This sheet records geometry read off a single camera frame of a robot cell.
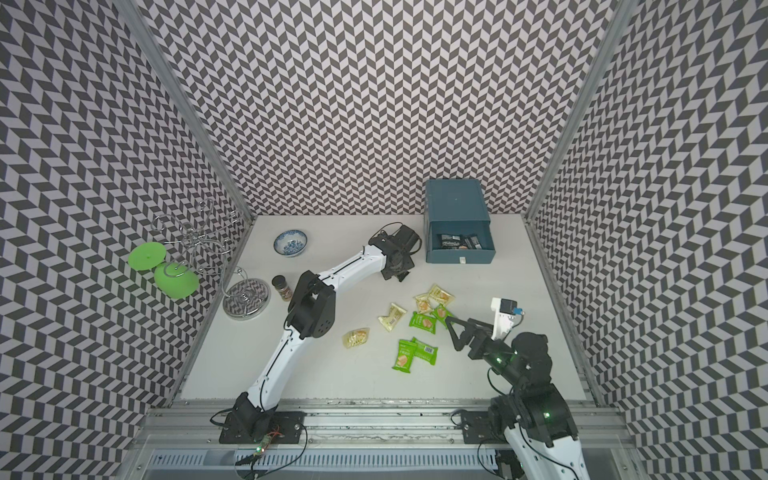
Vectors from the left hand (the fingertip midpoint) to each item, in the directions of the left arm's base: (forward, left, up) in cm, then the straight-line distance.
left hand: (403, 267), depth 101 cm
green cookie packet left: (-19, -6, -2) cm, 20 cm away
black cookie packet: (0, -15, +14) cm, 21 cm away
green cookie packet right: (-17, -12, -2) cm, 20 cm away
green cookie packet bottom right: (-28, -6, -2) cm, 29 cm away
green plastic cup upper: (-18, +58, +31) cm, 68 cm away
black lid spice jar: (-10, +37, +7) cm, 39 cm away
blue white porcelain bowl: (+11, +41, 0) cm, 43 cm away
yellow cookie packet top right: (-10, -12, -2) cm, 16 cm away
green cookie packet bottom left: (-29, 0, -1) cm, 29 cm away
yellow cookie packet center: (-19, +3, 0) cm, 19 cm away
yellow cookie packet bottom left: (-24, +14, -1) cm, 28 cm away
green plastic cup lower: (-19, +56, +22) cm, 63 cm away
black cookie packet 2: (0, -21, +14) cm, 25 cm away
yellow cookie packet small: (-13, -6, 0) cm, 15 cm away
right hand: (-29, -12, +16) cm, 35 cm away
